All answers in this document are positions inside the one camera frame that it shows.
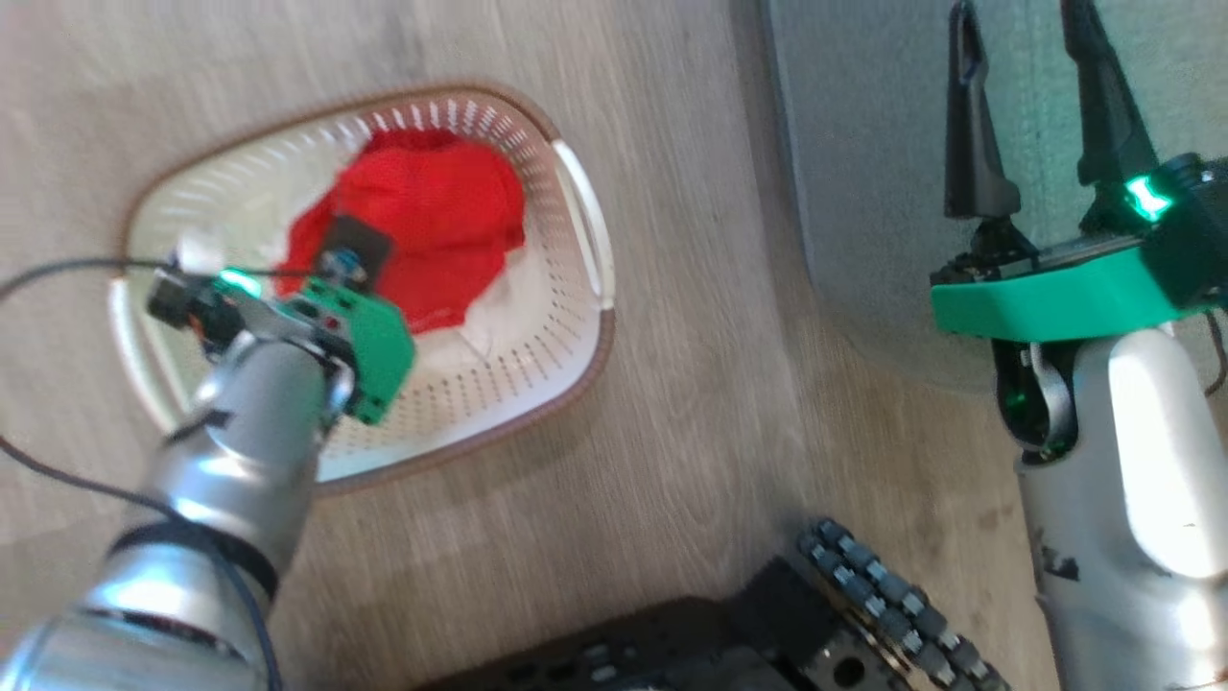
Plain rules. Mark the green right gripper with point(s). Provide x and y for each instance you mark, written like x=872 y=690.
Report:
x=1046 y=293

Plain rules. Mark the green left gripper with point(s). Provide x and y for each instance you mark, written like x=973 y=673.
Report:
x=369 y=350

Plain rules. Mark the red cloth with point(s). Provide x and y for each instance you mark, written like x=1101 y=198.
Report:
x=441 y=230

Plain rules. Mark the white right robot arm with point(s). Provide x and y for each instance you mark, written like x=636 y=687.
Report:
x=1132 y=518

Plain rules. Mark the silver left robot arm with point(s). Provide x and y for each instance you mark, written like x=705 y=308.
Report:
x=192 y=537

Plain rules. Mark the white cloth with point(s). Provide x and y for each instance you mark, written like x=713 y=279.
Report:
x=484 y=321

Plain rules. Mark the grey mat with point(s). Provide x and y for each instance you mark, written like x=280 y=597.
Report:
x=883 y=125

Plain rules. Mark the white perforated laundry basket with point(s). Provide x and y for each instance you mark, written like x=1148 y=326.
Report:
x=537 y=317

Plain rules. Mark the black roller omni wheel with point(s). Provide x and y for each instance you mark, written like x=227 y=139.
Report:
x=892 y=605

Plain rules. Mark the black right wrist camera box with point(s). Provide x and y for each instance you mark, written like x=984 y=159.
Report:
x=1185 y=226

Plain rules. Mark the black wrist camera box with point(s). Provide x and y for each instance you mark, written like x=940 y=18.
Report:
x=187 y=302
x=1185 y=226

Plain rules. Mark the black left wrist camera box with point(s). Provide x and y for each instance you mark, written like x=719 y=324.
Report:
x=187 y=302

